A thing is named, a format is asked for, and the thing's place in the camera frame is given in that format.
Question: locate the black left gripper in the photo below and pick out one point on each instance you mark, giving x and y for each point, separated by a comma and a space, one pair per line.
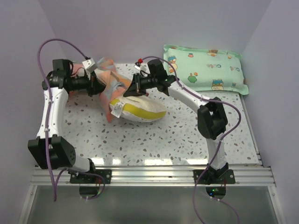
95, 85

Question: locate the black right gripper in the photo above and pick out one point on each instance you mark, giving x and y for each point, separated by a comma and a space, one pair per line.
135, 88

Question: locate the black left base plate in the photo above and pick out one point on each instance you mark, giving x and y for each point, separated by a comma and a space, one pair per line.
102, 176

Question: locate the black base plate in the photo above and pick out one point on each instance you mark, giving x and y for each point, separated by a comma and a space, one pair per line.
102, 176
209, 177

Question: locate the orange grey plaid pillowcase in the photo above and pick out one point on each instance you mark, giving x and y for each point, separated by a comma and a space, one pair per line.
115, 84

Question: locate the green cartoon print pillow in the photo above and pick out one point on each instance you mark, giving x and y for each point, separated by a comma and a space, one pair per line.
206, 69

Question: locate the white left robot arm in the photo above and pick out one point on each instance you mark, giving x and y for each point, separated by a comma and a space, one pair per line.
50, 149

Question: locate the cream pillow yellow trim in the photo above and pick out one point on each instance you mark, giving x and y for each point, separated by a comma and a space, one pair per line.
139, 109

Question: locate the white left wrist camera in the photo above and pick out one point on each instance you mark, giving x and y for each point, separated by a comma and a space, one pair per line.
89, 65

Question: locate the aluminium mounting rail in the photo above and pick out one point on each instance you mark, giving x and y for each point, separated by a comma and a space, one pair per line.
147, 167

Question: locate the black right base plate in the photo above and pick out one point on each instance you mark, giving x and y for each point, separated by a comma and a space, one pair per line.
209, 177

